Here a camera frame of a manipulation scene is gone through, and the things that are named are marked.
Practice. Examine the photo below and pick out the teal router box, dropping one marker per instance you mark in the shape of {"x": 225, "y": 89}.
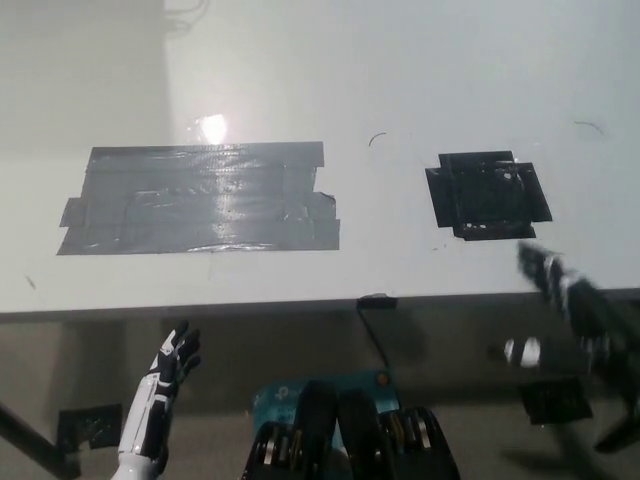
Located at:
{"x": 280, "y": 397}

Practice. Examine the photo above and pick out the black tape floor patch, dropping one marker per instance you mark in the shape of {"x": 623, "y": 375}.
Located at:
{"x": 555, "y": 402}
{"x": 92, "y": 425}

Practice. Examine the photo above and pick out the black tape square patch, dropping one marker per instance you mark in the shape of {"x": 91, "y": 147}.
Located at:
{"x": 487, "y": 200}

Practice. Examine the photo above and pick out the black desk leg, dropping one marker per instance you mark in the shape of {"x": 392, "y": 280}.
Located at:
{"x": 30, "y": 440}

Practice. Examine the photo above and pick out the black robot torso blocks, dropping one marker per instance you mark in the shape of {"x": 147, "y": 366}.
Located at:
{"x": 355, "y": 440}

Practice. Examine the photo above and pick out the grey duct tape patch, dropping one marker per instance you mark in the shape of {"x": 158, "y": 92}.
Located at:
{"x": 200, "y": 200}

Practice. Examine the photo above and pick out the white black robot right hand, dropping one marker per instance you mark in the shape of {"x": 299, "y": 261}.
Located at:
{"x": 575, "y": 290}

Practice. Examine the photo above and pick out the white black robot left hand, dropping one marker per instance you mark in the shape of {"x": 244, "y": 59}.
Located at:
{"x": 160, "y": 385}

